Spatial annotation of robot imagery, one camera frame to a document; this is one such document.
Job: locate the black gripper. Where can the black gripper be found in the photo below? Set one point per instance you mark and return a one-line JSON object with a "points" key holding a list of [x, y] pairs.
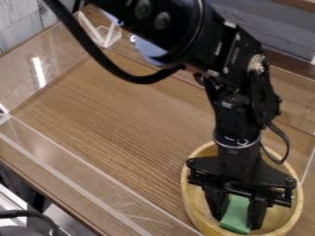
{"points": [[238, 172]]}

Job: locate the green rectangular block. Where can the green rectangular block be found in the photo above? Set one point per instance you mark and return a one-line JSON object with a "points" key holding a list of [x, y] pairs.
{"points": [[234, 221]]}

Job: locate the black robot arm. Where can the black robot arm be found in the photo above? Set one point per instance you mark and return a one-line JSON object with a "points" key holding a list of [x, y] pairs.
{"points": [[183, 35]]}

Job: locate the brown wooden bowl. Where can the brown wooden bowl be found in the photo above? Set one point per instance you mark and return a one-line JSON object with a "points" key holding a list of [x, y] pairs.
{"points": [[279, 219]]}

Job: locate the clear acrylic corner bracket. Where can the clear acrylic corner bracket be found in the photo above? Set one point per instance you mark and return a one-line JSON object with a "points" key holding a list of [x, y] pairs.
{"points": [[104, 35]]}

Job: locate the clear acrylic enclosure walls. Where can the clear acrylic enclosure walls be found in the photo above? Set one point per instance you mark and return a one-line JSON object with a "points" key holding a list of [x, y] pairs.
{"points": [[98, 143]]}

